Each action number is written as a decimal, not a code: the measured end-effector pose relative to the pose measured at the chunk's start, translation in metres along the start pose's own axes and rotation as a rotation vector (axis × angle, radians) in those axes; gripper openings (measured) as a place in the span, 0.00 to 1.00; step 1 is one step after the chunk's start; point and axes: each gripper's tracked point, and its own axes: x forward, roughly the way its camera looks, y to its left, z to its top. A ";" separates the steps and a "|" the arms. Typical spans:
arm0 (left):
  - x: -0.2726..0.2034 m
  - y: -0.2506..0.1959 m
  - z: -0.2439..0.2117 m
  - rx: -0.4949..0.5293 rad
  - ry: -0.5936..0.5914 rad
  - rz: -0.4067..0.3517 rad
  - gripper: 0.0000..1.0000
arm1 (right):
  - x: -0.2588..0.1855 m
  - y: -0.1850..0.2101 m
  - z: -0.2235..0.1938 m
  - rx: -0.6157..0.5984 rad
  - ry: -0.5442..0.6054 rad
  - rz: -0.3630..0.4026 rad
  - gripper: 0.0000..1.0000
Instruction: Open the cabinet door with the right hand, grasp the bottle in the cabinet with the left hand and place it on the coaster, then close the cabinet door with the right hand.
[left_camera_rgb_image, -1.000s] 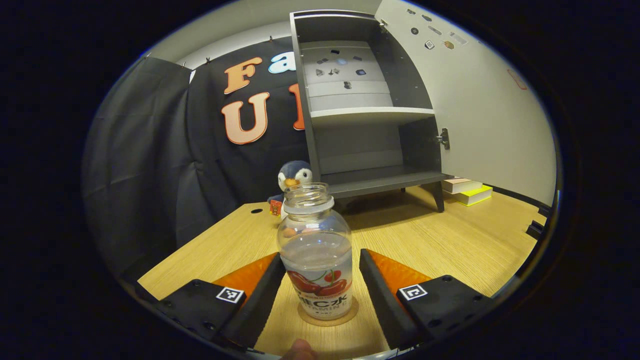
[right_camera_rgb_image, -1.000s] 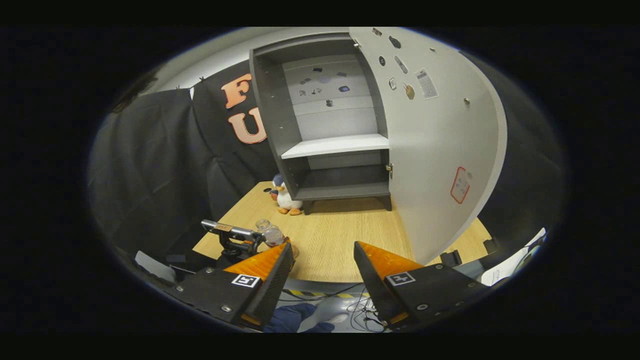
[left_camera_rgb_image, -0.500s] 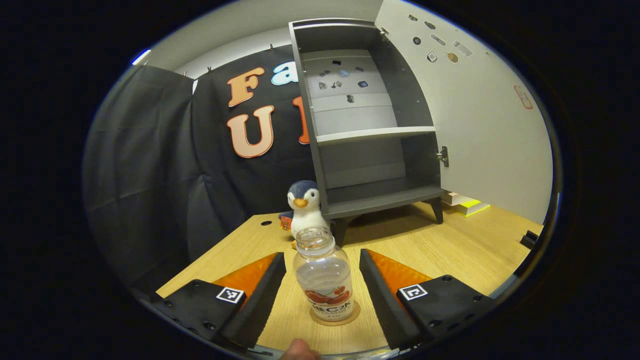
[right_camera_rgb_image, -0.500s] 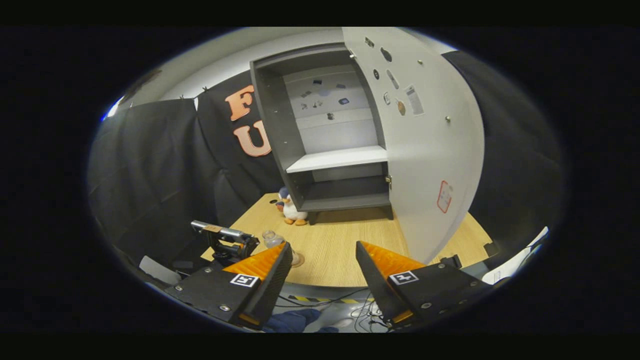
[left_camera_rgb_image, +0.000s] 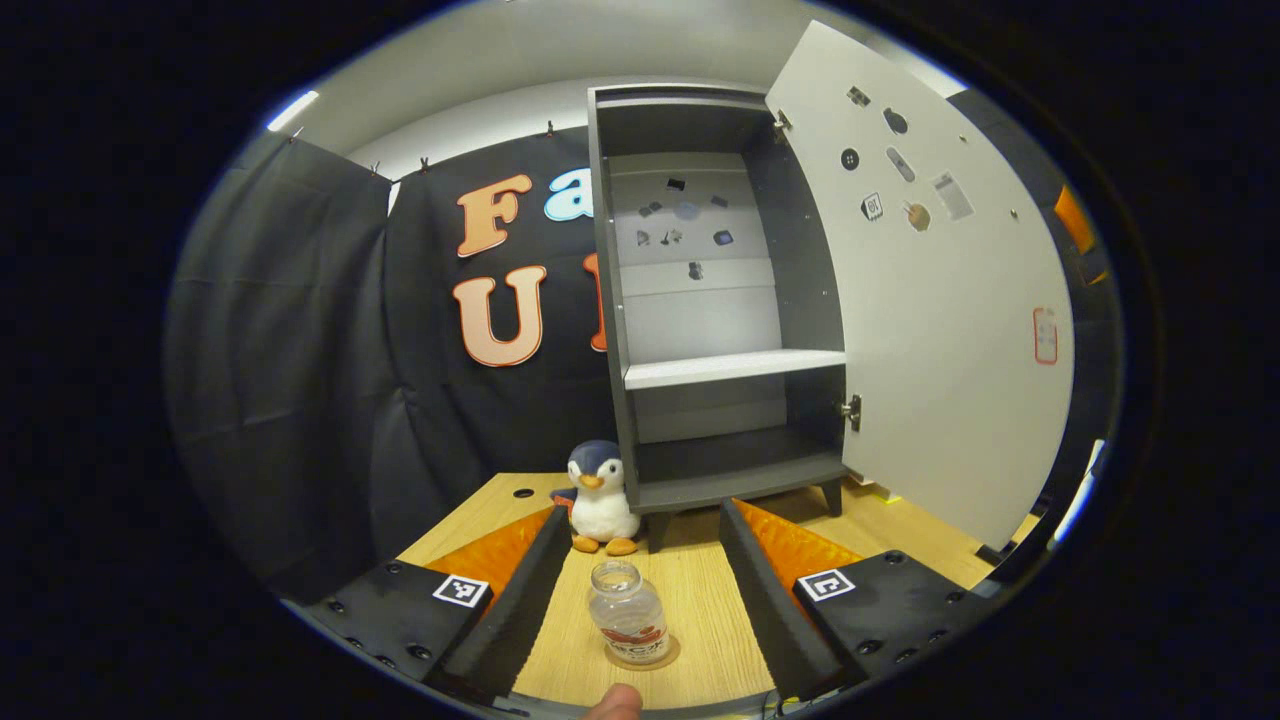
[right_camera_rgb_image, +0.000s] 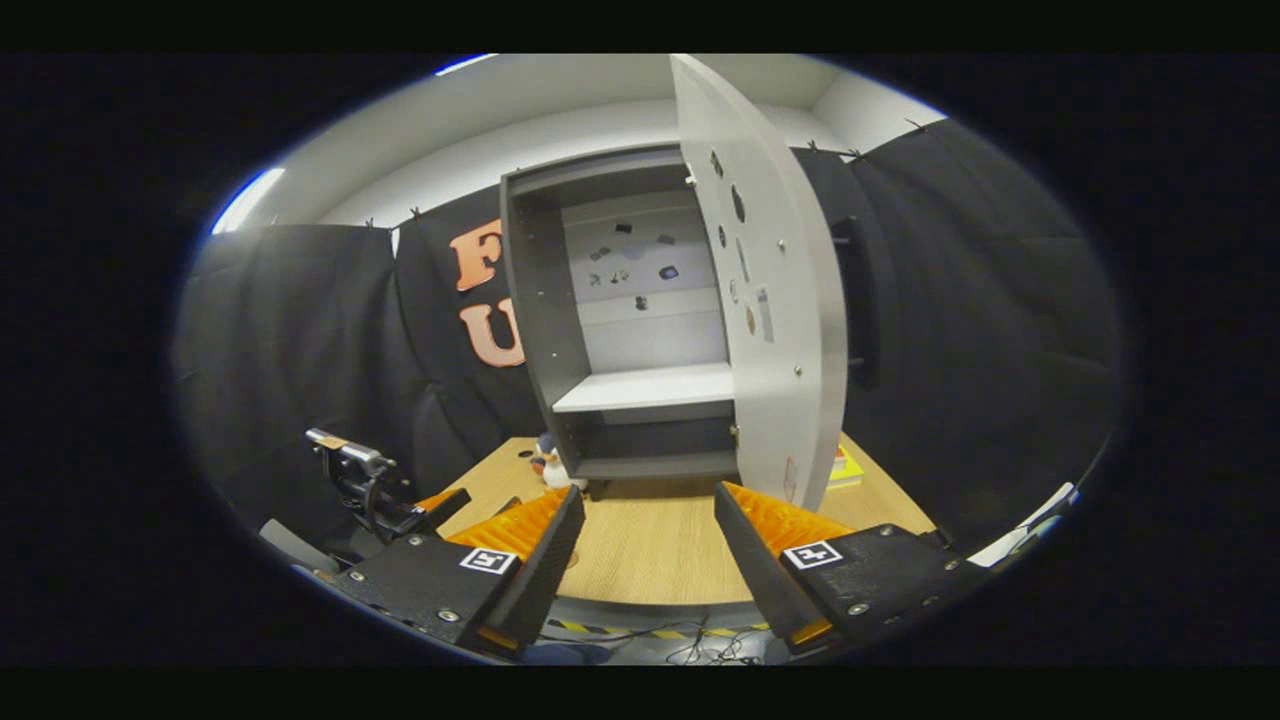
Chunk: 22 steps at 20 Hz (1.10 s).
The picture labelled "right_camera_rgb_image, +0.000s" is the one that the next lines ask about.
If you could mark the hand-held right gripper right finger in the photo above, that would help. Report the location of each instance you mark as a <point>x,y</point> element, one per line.
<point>755,575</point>

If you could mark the black backdrop cloth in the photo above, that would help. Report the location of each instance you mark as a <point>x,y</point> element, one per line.
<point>300,330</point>

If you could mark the grey cabinet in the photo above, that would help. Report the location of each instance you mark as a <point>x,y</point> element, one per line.
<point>540,300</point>

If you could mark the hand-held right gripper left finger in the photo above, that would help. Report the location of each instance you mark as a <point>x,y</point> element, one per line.
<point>540,580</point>

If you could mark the white cabinet door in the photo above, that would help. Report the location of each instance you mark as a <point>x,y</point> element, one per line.
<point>790,300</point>

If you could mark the penguin plush toy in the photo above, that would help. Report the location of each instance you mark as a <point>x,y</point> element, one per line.
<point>555,470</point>

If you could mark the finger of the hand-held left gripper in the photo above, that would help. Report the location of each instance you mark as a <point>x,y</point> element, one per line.
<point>440,505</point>

